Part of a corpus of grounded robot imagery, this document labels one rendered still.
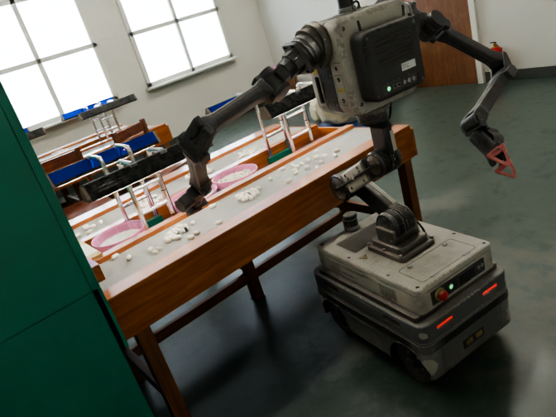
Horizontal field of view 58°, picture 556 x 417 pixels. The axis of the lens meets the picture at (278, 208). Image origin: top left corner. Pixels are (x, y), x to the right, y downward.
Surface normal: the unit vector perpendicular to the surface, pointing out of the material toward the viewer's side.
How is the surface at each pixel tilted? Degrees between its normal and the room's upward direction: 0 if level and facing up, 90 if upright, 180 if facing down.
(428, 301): 90
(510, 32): 90
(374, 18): 90
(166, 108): 90
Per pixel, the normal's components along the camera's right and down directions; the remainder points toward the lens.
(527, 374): -0.27, -0.89
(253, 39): 0.64, 0.12
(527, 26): -0.72, 0.44
